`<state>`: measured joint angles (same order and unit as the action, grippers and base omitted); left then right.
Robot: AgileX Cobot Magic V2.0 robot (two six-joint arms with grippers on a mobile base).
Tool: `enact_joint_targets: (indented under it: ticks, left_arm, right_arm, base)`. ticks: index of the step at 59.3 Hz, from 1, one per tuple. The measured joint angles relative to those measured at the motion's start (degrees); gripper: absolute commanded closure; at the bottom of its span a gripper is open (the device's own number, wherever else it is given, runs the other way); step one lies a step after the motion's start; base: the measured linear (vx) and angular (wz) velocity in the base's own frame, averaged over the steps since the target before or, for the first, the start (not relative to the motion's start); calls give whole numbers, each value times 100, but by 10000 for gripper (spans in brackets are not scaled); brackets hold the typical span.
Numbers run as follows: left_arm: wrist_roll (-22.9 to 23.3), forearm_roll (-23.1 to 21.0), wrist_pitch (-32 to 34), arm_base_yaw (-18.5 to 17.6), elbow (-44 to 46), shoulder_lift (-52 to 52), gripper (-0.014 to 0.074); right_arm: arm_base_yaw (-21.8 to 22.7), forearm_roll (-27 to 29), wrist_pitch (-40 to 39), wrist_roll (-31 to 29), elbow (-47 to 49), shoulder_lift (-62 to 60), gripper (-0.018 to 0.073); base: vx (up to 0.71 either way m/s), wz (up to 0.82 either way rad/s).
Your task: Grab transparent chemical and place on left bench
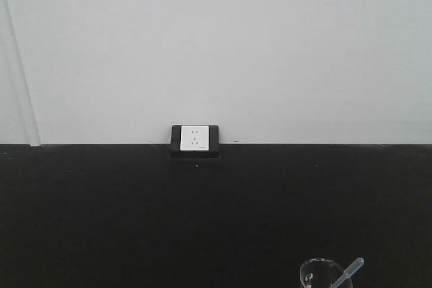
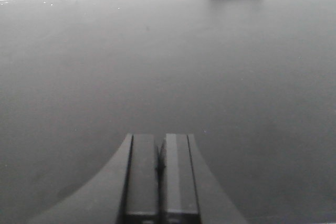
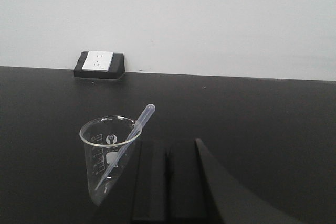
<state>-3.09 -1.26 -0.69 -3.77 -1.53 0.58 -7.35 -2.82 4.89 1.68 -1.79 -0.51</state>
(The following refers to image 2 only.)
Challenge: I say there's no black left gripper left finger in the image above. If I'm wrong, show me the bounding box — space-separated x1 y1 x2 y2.
29 134 159 223

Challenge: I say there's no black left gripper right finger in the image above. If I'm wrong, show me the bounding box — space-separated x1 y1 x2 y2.
160 133 248 223

